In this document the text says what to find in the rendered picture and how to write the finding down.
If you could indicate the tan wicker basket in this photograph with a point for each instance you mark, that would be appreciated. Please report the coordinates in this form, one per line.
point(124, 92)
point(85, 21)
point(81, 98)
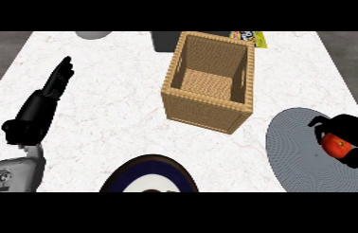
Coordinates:
point(208, 82)

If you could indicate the red tomato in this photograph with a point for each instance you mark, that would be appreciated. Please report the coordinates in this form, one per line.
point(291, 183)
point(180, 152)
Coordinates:
point(335, 146)

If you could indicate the blue and white plate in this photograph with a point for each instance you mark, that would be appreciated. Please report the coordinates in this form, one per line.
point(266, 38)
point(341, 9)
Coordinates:
point(148, 176)

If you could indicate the yellow snack packet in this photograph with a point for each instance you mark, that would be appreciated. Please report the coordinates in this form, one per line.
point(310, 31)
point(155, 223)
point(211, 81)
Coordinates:
point(253, 38)

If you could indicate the grey round object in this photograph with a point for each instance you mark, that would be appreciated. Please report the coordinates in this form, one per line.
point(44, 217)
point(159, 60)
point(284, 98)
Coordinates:
point(93, 34)

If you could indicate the round grey placemat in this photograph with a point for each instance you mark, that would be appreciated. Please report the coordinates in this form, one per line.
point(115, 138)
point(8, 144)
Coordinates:
point(301, 154)

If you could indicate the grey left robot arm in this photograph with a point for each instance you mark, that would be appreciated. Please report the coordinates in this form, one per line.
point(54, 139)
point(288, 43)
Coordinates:
point(17, 173)

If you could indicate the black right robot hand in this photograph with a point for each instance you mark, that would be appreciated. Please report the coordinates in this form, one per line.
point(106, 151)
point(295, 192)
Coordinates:
point(341, 121)

